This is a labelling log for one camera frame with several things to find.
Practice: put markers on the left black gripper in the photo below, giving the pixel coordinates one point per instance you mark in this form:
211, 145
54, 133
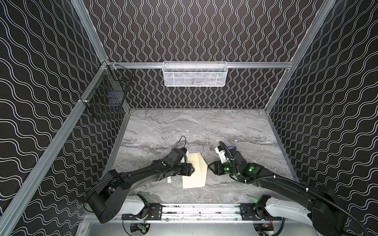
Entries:
185, 169

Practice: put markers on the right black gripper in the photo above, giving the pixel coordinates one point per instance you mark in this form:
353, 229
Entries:
218, 168

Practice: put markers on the cream yellow envelope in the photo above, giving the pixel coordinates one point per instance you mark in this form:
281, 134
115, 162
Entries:
198, 177

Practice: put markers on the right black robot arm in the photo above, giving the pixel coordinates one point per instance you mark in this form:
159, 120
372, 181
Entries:
320, 208

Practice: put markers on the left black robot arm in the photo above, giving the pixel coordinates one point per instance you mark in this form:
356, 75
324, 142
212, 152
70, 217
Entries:
108, 196

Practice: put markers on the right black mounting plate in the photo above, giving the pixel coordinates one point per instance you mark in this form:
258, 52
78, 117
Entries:
248, 213

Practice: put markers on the black mounting plate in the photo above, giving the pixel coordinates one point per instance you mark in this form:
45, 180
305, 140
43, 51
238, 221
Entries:
151, 211
248, 213

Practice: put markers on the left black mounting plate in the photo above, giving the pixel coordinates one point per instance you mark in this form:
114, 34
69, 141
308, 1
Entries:
151, 211

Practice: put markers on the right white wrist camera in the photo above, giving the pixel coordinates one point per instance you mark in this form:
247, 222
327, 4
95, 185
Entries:
221, 153

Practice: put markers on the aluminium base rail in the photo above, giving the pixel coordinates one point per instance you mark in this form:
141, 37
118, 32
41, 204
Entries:
220, 213

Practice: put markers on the white wire mesh basket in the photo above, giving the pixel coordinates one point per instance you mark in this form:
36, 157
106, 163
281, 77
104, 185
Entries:
194, 73

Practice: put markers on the black wire basket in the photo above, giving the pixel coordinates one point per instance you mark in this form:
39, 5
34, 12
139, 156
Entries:
106, 101

